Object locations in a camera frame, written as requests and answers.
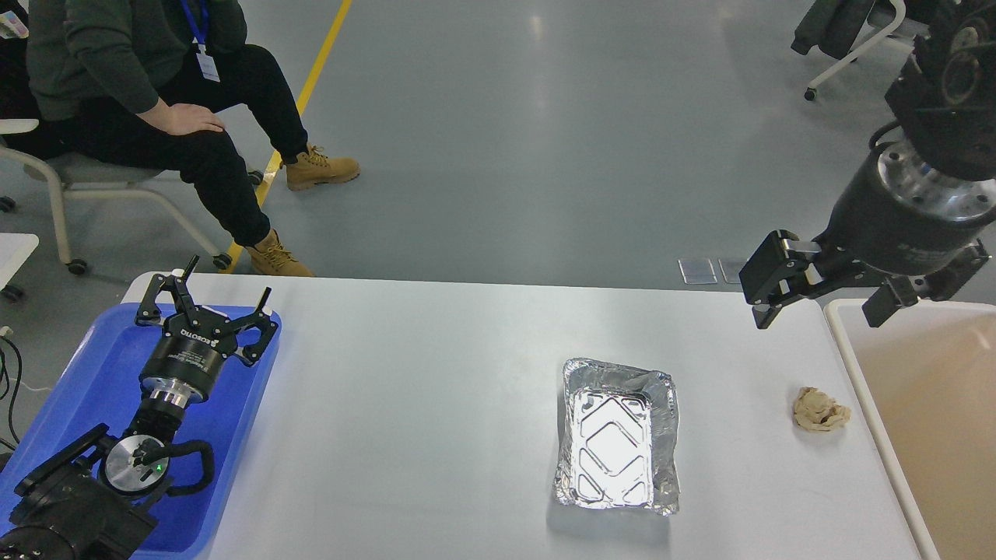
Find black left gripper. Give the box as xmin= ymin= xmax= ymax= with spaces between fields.
xmin=135 ymin=255 xmax=279 ymax=404

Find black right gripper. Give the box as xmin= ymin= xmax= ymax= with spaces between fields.
xmin=738 ymin=139 xmax=994 ymax=330

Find right floor socket plate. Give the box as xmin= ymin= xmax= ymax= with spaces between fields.
xmin=717 ymin=257 xmax=746 ymax=285

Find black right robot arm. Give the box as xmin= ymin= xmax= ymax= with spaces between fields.
xmin=739 ymin=1 xmax=995 ymax=329

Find crumpled brown paper ball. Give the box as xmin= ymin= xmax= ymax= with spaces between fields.
xmin=792 ymin=387 xmax=851 ymax=433

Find seated person in green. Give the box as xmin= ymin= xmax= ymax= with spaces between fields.
xmin=27 ymin=1 xmax=360 ymax=277

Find floor socket plate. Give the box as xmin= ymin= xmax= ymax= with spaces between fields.
xmin=677 ymin=258 xmax=718 ymax=285
xmin=717 ymin=257 xmax=746 ymax=285

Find white chair top right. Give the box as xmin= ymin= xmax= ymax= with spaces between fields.
xmin=791 ymin=1 xmax=926 ymax=102

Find white office chair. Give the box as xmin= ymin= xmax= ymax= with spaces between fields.
xmin=2 ymin=143 xmax=233 ymax=275

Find black cable at left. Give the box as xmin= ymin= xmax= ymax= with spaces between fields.
xmin=0 ymin=327 xmax=32 ymax=452

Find left floor socket plate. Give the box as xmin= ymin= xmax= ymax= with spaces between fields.
xmin=677 ymin=258 xmax=718 ymax=285

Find blue plastic tray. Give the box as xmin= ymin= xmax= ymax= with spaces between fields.
xmin=1 ymin=303 xmax=280 ymax=559

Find aluminium foil tray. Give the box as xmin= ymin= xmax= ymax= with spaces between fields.
xmin=552 ymin=358 xmax=680 ymax=516

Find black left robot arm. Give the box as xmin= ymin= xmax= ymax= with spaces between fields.
xmin=2 ymin=262 xmax=280 ymax=559

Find white side table edge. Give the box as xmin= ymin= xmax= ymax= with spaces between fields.
xmin=1 ymin=233 xmax=39 ymax=302

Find beige plastic bin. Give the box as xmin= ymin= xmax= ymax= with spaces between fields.
xmin=824 ymin=300 xmax=995 ymax=559

